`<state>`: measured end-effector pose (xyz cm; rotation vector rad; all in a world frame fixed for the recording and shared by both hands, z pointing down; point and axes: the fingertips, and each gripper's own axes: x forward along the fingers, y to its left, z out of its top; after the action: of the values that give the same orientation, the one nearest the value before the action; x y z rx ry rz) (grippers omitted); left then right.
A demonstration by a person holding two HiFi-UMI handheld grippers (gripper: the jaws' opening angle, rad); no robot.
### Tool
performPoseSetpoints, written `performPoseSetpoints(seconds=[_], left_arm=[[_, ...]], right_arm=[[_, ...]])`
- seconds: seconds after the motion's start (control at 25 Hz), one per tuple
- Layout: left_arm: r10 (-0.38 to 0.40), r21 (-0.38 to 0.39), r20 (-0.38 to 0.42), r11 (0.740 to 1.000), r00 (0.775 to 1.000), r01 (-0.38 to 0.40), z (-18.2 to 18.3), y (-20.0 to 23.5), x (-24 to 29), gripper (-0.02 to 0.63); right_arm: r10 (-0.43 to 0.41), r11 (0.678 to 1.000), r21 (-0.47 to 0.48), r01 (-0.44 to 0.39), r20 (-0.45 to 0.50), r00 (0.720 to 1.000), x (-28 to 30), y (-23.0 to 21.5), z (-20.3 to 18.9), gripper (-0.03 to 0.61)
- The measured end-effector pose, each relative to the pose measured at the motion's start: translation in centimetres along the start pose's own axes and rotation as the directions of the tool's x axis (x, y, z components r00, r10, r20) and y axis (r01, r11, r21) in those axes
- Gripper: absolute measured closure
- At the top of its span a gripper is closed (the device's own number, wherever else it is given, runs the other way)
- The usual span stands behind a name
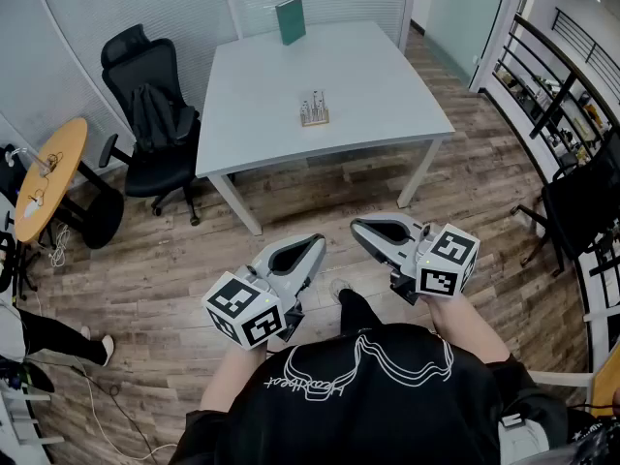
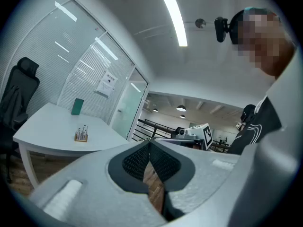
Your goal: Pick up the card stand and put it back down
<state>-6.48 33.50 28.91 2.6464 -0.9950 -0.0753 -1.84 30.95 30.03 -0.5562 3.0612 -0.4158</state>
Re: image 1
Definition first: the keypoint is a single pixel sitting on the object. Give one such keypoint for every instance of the black equipment stand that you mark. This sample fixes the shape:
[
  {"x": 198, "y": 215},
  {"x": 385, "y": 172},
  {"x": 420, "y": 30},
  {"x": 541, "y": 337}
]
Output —
[{"x": 9, "y": 259}]

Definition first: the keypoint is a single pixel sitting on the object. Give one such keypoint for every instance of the person's white shoe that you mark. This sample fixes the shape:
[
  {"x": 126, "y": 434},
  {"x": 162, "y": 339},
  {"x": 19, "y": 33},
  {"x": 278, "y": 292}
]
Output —
[
  {"x": 338, "y": 288},
  {"x": 85, "y": 332},
  {"x": 108, "y": 349}
]

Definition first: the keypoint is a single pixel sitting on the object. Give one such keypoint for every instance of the person's left forearm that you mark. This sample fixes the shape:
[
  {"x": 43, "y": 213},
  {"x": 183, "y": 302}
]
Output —
[{"x": 230, "y": 381}]

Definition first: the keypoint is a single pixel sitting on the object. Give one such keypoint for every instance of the black mesh office chair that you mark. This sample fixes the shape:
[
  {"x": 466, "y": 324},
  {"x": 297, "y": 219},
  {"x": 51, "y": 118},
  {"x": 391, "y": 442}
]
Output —
[{"x": 160, "y": 177}]

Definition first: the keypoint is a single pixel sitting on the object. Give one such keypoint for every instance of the round wooden table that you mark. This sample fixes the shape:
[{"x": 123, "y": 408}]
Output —
[{"x": 58, "y": 163}]

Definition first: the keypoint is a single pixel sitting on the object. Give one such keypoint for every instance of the person's black trouser leg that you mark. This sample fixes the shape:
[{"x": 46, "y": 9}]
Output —
[{"x": 356, "y": 310}]

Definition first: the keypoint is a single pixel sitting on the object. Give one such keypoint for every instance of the wooden card stand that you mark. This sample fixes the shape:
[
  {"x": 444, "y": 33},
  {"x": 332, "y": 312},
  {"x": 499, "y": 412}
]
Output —
[{"x": 315, "y": 112}]

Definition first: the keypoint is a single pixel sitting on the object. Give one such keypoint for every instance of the wooden desk corner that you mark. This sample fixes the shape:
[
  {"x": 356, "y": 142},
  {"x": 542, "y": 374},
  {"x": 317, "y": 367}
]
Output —
[{"x": 608, "y": 385}]

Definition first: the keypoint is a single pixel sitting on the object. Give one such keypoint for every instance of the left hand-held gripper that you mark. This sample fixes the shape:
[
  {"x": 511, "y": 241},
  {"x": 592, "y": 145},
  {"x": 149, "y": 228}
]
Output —
[{"x": 242, "y": 303}]

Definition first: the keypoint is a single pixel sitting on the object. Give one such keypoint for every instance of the white square table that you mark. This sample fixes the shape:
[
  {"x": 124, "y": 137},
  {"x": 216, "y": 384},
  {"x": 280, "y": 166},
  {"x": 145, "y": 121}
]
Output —
[{"x": 310, "y": 75}]

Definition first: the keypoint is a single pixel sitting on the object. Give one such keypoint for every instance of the black backpack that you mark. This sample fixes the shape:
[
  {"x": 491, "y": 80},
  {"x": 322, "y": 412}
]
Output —
[{"x": 152, "y": 116}]

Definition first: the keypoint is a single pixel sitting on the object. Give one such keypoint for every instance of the black armchair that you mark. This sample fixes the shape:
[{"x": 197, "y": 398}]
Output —
[{"x": 581, "y": 201}]

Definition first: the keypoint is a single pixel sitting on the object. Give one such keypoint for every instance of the grey bag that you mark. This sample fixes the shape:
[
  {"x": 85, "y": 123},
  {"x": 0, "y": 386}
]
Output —
[{"x": 525, "y": 439}]

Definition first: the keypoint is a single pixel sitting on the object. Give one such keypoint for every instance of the frosted glass door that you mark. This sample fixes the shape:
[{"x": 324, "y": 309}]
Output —
[{"x": 465, "y": 17}]

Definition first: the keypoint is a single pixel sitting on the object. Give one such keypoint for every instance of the person's black printed shirt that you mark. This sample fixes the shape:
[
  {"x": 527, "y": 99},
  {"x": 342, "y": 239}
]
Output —
[{"x": 368, "y": 414}]

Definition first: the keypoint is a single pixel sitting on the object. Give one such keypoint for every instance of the black metal railing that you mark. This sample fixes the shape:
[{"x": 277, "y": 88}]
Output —
[{"x": 552, "y": 100}]

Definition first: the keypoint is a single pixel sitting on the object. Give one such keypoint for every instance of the green book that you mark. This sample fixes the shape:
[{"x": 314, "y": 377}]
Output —
[{"x": 290, "y": 20}]

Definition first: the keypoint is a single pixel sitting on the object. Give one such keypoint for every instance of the white metal rack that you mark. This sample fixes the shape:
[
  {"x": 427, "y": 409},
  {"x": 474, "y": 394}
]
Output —
[{"x": 598, "y": 298}]

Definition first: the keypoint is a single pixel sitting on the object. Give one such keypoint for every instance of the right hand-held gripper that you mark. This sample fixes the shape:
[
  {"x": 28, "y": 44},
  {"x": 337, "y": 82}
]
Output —
[{"x": 448, "y": 264}]

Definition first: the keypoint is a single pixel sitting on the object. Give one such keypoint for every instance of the person's right forearm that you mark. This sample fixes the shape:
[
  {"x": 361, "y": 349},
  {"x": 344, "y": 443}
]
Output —
[{"x": 460, "y": 327}]

